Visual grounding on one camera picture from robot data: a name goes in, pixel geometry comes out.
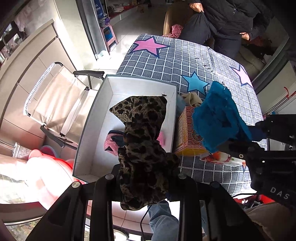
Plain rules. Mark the person in blue jeans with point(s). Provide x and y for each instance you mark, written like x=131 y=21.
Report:
x=163 y=224

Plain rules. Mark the bystander hand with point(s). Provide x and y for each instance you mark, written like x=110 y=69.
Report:
x=197 y=7

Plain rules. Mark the pink plastic stool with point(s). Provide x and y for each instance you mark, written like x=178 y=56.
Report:
x=109 y=37

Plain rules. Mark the red plastic basin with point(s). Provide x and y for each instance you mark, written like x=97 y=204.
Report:
x=50 y=169

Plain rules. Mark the white open storage box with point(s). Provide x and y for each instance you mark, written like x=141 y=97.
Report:
x=92 y=161

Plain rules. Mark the beige sock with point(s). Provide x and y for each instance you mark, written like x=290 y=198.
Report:
x=192 y=99

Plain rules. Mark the brown chair with checkered cloth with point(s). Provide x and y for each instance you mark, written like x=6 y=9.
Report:
x=179 y=13

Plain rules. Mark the pink striped sock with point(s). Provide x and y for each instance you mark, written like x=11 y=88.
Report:
x=113 y=141

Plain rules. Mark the red patterned tissue box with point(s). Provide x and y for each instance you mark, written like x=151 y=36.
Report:
x=187 y=141

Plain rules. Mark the beige folding chair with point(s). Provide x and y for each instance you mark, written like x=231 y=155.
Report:
x=64 y=104

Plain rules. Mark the leopard print scarf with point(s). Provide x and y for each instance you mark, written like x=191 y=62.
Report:
x=146 y=169

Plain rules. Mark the bystander in black jacket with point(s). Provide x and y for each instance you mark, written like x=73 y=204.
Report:
x=228 y=23

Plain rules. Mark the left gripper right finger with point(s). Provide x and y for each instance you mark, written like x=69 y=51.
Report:
x=225 y=219

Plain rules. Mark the blue cloth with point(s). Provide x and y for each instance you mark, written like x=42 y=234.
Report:
x=217 y=120

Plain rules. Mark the checkered star tablecloth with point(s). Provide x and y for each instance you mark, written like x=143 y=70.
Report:
x=193 y=68

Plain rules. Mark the red handled mop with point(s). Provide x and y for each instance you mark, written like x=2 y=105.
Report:
x=281 y=103

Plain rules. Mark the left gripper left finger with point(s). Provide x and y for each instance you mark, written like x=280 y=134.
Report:
x=66 y=218

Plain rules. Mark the orange fox tissue pack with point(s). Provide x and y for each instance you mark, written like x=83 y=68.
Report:
x=223 y=159

